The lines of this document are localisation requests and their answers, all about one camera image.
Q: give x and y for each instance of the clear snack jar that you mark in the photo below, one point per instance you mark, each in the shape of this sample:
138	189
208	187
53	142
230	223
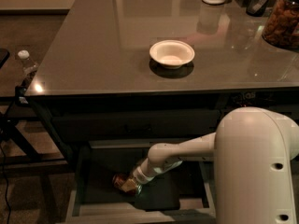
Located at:
282	27

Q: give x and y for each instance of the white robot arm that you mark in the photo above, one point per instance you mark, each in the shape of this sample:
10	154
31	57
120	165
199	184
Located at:
252	150

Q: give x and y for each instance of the dark cabinet with drawers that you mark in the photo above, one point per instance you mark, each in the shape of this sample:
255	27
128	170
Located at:
50	102

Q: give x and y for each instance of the closed top drawer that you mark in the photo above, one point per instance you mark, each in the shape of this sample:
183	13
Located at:
136	125

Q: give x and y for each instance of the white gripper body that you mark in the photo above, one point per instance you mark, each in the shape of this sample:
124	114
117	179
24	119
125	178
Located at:
137	173

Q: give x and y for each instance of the open middle drawer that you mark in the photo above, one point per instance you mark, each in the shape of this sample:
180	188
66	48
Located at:
180	196

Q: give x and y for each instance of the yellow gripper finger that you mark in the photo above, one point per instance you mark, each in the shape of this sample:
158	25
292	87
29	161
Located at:
130	185

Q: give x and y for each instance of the red coke can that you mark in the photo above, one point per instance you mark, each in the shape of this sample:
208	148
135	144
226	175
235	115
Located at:
118	180

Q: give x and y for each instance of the black side table frame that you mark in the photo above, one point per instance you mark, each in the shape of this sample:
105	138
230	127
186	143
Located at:
40	153

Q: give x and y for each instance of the white bowl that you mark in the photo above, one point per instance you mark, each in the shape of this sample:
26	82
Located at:
171	54

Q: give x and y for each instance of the clear water bottle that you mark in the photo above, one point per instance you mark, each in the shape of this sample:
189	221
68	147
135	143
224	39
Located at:
29	66

